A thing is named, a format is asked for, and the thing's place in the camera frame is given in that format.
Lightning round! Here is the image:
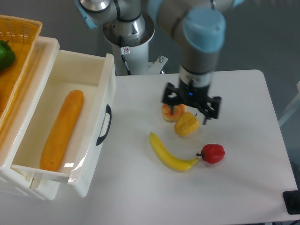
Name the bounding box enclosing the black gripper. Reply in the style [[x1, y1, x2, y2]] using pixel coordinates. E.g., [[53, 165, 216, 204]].
[[162, 80, 222, 125]]

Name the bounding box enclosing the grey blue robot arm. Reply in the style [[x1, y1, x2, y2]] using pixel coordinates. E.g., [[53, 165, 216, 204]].
[[75, 0, 240, 120]]

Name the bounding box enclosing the round knotted bread roll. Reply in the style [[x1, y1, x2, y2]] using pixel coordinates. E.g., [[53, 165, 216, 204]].
[[161, 104, 187, 122]]

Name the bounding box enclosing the open white upper drawer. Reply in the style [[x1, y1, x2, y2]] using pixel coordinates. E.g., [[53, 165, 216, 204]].
[[25, 50, 116, 197]]

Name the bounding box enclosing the white drawer cabinet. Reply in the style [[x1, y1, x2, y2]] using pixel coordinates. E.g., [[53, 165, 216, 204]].
[[0, 37, 60, 200]]

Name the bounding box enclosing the yellow bell pepper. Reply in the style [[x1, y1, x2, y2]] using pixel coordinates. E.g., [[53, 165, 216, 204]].
[[174, 112, 200, 137]]

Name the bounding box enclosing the red bell pepper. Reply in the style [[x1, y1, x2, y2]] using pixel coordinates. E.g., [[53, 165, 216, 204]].
[[196, 144, 225, 164]]

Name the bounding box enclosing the yellow banana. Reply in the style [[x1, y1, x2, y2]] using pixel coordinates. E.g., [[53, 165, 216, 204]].
[[149, 132, 198, 172]]

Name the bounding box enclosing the black device at edge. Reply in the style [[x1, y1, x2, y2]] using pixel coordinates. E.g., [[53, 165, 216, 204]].
[[283, 190, 300, 215]]

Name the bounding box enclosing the yellow plastic basket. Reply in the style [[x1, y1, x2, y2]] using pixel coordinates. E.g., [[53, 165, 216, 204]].
[[0, 15, 43, 128]]

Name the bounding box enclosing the green bell pepper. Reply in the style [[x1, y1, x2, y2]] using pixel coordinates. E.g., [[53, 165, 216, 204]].
[[0, 40, 15, 70]]

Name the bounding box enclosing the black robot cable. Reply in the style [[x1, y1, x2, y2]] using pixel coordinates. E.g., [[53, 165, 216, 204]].
[[119, 35, 133, 76]]

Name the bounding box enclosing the dark blue drawer handle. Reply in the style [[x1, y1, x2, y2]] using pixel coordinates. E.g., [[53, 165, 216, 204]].
[[96, 104, 112, 146]]

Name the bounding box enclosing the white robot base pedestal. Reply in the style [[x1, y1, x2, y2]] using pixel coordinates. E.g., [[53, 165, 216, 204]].
[[103, 13, 168, 76]]

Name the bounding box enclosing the white frame at right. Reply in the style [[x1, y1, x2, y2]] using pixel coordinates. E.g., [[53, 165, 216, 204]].
[[278, 82, 300, 127]]

